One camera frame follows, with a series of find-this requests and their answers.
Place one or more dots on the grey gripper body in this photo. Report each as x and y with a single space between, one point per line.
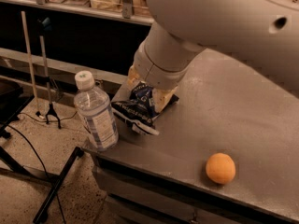
153 71

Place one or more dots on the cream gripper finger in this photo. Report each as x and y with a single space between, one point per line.
133 78
161 98

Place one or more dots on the blue chip bag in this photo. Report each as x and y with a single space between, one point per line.
138 111

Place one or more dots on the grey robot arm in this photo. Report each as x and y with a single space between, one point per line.
263 34

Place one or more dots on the clear plastic water bottle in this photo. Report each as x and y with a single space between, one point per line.
94 109

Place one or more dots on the orange fruit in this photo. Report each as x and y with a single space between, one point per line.
220 168

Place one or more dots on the grey table drawer unit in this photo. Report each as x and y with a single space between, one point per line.
142 198

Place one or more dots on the black tripod stand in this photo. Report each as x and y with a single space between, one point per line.
44 26

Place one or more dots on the white pole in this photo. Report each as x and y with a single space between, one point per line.
31 68

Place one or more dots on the metal shelf rail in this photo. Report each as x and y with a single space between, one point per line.
111 10

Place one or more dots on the black folding stand frame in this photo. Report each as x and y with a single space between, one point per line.
49 150

